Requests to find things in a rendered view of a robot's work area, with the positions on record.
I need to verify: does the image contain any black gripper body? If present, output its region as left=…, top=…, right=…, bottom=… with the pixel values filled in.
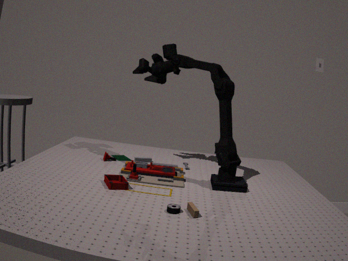
left=139, top=58, right=167, bottom=84

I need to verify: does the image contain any black rubber tyre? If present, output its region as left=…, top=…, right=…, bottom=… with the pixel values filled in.
left=167, top=204, right=181, bottom=214

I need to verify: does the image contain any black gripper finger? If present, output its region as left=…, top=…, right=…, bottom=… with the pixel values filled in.
left=133, top=67, right=144, bottom=74
left=144, top=75, right=159, bottom=84

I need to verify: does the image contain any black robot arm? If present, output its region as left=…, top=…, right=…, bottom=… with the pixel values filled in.
left=152, top=43, right=241, bottom=183

